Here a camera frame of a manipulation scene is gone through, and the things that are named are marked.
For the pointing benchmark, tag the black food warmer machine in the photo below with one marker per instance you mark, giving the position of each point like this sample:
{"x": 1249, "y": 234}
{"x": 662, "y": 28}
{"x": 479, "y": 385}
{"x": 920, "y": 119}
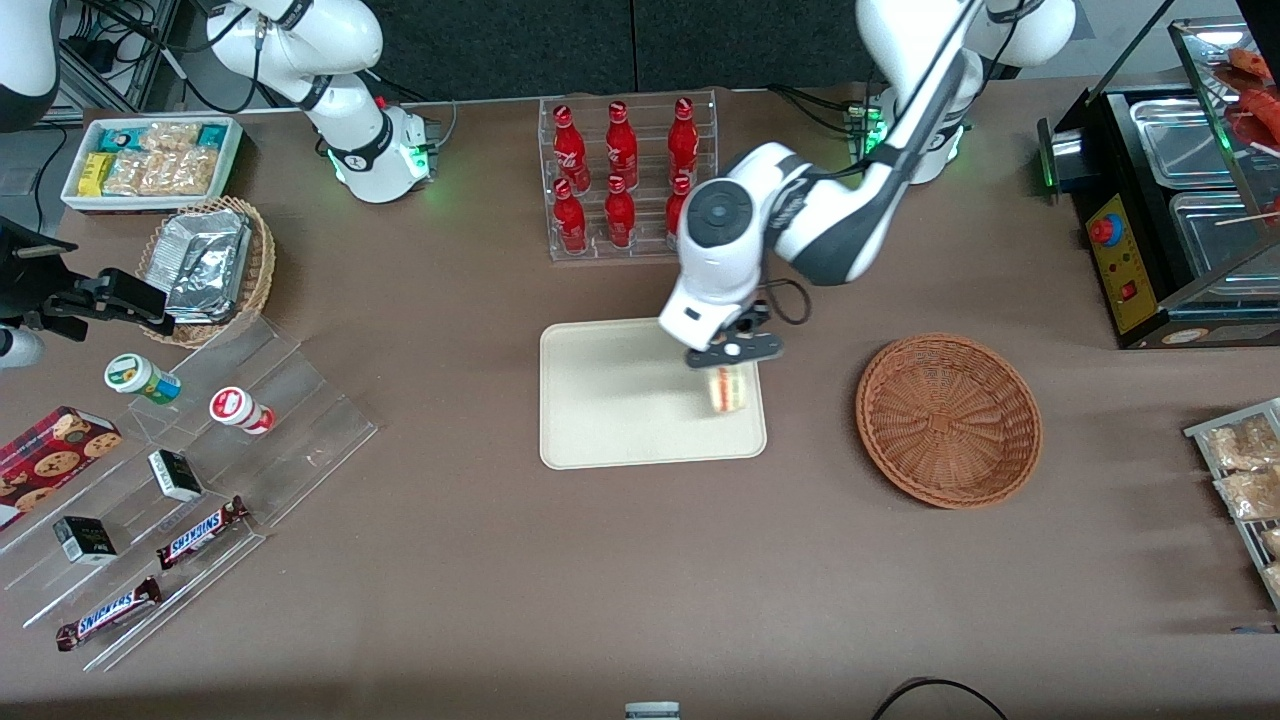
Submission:
{"x": 1125, "y": 260}

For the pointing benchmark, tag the silver foil packet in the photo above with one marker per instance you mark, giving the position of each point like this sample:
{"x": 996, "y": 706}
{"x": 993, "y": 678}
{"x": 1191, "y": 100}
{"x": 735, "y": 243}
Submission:
{"x": 200, "y": 310}
{"x": 205, "y": 250}

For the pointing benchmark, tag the clear acrylic bottle rack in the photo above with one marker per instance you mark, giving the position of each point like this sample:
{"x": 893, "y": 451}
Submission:
{"x": 650, "y": 250}

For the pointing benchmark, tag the red cookie box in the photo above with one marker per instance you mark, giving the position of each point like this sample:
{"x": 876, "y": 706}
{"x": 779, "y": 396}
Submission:
{"x": 50, "y": 460}

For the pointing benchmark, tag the clear bag of crackers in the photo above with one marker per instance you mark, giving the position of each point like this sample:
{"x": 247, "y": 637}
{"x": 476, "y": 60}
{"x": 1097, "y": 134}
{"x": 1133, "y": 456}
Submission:
{"x": 1273, "y": 580}
{"x": 1240, "y": 445}
{"x": 1270, "y": 542}
{"x": 1250, "y": 495}

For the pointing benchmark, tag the teal snack packet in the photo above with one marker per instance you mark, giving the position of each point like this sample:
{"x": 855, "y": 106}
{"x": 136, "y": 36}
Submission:
{"x": 212, "y": 136}
{"x": 120, "y": 138}

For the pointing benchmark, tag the clear acrylic stepped stand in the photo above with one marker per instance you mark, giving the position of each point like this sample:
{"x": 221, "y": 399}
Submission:
{"x": 290, "y": 440}

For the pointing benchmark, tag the small dark flat object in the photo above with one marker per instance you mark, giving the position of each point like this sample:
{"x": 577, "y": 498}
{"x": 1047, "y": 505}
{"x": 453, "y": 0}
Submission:
{"x": 1255, "y": 629}

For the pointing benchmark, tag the Snickers chocolate bar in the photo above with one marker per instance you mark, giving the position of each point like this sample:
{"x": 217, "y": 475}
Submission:
{"x": 200, "y": 532}
{"x": 108, "y": 615}

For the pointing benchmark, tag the aluminium frame rack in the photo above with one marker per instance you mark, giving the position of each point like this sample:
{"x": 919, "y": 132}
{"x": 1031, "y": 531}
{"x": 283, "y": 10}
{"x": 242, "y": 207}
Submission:
{"x": 140, "y": 60}

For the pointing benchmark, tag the steel warmer pan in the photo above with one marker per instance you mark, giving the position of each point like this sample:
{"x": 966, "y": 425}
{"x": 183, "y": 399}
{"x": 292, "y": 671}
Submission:
{"x": 1180, "y": 140}
{"x": 1215, "y": 235}

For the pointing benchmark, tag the white snack bin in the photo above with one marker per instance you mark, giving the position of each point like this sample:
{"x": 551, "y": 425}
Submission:
{"x": 70, "y": 195}

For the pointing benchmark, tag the grey white device top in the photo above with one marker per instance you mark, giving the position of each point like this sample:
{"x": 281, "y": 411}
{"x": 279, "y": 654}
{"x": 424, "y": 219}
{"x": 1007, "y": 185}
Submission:
{"x": 652, "y": 712}

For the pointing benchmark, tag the light tan wicker basket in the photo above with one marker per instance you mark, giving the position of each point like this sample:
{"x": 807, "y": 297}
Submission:
{"x": 262, "y": 270}

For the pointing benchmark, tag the white cup red lid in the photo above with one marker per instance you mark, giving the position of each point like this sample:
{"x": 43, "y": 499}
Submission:
{"x": 235, "y": 408}

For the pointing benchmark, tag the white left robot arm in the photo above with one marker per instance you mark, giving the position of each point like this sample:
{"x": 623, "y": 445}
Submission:
{"x": 800, "y": 200}

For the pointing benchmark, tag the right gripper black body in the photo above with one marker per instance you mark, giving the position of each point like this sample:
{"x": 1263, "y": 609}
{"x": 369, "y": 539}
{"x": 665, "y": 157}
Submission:
{"x": 28, "y": 283}

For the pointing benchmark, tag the clear cookie packet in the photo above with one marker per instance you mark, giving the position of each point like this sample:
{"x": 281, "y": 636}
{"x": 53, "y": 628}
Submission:
{"x": 135, "y": 175}
{"x": 190, "y": 172}
{"x": 170, "y": 136}

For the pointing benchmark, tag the triangle sandwich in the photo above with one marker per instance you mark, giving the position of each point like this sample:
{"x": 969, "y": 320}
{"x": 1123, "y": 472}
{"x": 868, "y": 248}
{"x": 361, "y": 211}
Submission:
{"x": 728, "y": 392}

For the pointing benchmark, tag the white cup green lid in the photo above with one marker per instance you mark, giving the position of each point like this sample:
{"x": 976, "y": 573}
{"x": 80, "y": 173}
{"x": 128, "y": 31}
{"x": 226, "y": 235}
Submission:
{"x": 135, "y": 375}

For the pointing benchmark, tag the brown round wicker basket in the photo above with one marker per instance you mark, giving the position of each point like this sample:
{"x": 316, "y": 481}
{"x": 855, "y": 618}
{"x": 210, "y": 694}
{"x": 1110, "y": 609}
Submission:
{"x": 945, "y": 430}

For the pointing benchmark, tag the thin wooden skewer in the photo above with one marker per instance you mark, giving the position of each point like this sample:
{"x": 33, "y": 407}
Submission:
{"x": 1250, "y": 217}

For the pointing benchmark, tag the small black box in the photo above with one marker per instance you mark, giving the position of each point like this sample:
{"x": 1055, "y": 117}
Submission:
{"x": 85, "y": 540}
{"x": 175, "y": 475}

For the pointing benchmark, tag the red cola bottle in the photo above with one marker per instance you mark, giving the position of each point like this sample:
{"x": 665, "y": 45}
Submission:
{"x": 684, "y": 140}
{"x": 620, "y": 215}
{"x": 570, "y": 150}
{"x": 622, "y": 145}
{"x": 672, "y": 215}
{"x": 570, "y": 220}

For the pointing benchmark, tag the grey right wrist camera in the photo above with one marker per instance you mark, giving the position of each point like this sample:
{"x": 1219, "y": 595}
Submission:
{"x": 20, "y": 348}

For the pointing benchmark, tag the cream rectangular tray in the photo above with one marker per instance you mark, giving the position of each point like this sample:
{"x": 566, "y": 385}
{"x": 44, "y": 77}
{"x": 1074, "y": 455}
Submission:
{"x": 620, "y": 400}

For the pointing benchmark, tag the grey snack tray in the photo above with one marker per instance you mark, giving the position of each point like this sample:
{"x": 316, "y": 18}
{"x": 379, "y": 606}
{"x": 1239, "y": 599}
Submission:
{"x": 1200, "y": 432}

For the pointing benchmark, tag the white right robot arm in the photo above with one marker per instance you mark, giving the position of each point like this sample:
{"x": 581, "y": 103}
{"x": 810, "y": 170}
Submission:
{"x": 350, "y": 130}

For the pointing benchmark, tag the yellow snack packet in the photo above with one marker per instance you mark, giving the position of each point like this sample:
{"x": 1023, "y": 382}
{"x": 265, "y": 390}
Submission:
{"x": 96, "y": 175}

